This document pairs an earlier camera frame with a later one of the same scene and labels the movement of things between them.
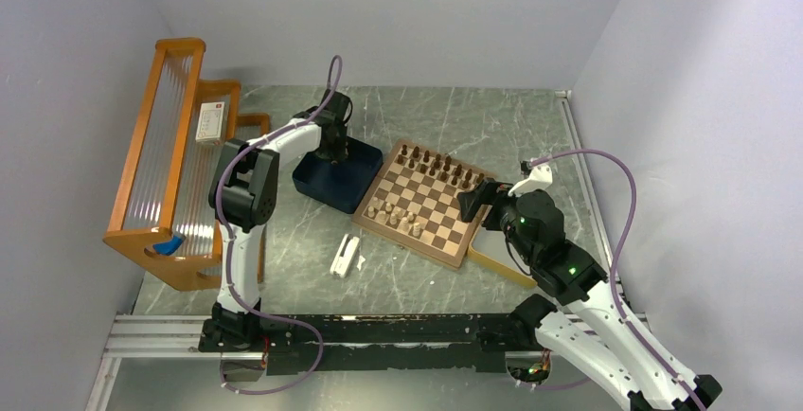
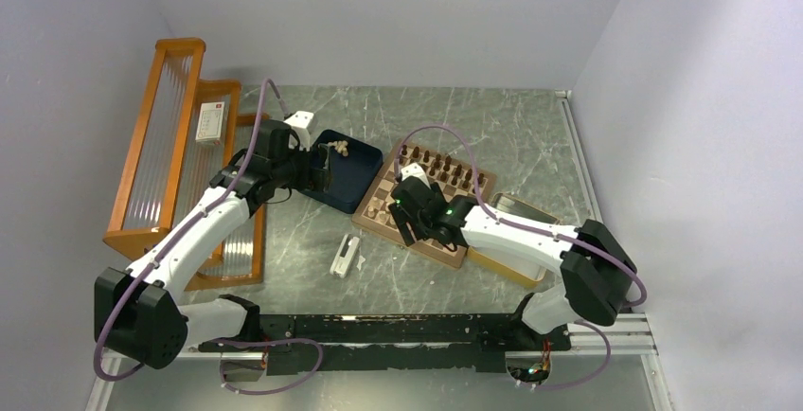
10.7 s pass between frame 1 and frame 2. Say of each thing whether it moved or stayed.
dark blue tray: stayed
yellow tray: stayed
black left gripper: moved
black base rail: stayed
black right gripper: moved
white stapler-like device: stayed
